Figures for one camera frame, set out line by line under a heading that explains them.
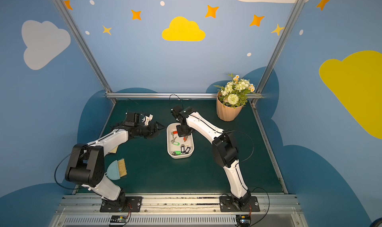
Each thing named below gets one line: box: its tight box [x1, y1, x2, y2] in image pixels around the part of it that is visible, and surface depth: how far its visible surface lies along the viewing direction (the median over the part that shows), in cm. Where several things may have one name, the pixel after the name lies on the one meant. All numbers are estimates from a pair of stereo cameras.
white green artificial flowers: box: [213, 73, 265, 110], surface depth 89 cm
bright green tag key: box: [171, 150, 182, 156], surface depth 95 cm
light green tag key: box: [170, 136, 181, 146], surface depth 100 cm
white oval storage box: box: [166, 122, 195, 159], surface depth 97 cm
